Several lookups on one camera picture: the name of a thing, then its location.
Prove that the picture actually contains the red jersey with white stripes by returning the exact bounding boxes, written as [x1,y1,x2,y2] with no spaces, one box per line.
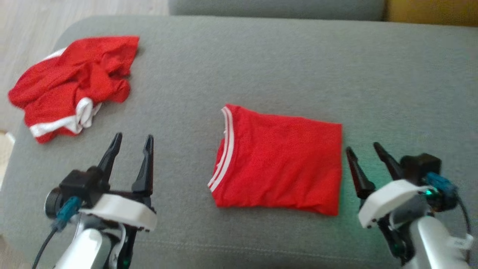
[208,104,343,216]

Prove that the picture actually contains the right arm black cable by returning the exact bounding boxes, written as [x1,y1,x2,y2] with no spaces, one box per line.
[454,194,473,262]

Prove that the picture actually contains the teal cable connector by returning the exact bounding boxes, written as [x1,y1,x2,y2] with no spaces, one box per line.
[55,196,82,229]
[425,172,458,198]

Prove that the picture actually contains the right teal cable connector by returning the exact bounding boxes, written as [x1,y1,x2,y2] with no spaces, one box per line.
[425,172,458,198]

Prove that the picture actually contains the large yellow sofa cushion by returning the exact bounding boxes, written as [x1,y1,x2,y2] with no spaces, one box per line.
[385,0,478,27]

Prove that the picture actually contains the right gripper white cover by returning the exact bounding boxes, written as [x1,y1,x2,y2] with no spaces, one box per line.
[345,142,426,266]

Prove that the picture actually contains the grey sofa back cushion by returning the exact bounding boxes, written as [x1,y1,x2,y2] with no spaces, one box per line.
[168,0,386,21]

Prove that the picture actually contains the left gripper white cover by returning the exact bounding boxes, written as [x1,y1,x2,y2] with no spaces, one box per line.
[79,133,157,269]

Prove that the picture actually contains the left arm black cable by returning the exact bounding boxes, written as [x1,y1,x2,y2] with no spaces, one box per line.
[32,226,60,269]

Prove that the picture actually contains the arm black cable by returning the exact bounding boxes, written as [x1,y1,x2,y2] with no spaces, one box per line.
[454,194,473,262]
[32,226,60,269]

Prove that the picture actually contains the grey fabric sofa seat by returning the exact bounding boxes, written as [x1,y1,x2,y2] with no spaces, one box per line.
[0,15,478,269]

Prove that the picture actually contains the left teal cable connector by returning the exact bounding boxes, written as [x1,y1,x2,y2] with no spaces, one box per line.
[55,196,82,229]

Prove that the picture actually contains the red shorts with white trim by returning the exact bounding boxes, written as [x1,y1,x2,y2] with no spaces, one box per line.
[8,35,140,144]

